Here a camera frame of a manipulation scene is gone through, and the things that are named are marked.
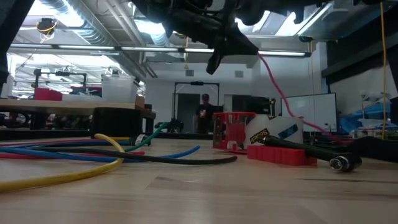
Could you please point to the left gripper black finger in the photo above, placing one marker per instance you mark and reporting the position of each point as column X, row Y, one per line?
column 237, row 45

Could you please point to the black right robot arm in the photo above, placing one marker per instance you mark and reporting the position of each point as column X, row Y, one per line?
column 255, row 12

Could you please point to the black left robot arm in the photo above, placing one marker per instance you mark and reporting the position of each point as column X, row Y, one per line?
column 155, row 12

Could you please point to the long linear ceiling light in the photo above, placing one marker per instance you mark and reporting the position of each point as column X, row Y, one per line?
column 280, row 53

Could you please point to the black and white cabinet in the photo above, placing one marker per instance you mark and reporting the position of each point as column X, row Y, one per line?
column 258, row 104

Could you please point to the person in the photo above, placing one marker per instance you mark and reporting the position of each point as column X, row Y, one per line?
column 205, row 113

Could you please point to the red dispenser with clear tape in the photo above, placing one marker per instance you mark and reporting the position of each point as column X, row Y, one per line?
column 236, row 130

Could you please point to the small black robot gripper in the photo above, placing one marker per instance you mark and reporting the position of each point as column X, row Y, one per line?
column 174, row 125

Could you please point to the whiteboard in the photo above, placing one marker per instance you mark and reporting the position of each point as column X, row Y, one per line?
column 323, row 105

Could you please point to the clear plastic storage container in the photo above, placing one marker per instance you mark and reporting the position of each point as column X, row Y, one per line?
column 119, row 90

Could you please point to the red socket bit holder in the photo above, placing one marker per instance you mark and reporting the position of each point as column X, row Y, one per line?
column 280, row 155

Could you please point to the black ratchet wrench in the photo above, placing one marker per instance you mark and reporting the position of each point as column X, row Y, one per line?
column 311, row 152

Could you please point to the blue tarp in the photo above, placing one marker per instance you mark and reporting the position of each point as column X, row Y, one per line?
column 373, row 113

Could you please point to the wooden workbench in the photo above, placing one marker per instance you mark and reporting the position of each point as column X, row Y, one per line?
column 62, row 105

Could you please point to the red storage box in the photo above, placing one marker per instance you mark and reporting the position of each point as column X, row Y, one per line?
column 48, row 95

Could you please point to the grey wall vent grille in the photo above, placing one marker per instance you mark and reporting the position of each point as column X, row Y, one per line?
column 189, row 73
column 238, row 74

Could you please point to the black gantry frame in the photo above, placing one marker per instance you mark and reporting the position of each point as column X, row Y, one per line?
column 62, row 73
column 196, row 83

